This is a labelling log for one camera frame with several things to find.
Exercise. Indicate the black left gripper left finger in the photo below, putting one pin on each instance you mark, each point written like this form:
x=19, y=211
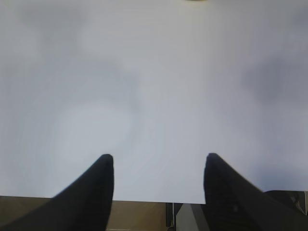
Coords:
x=85, y=205

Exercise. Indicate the grey table support frame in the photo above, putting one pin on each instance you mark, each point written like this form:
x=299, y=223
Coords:
x=185, y=217

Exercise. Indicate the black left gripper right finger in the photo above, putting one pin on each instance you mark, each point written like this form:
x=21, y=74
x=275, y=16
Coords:
x=232, y=203

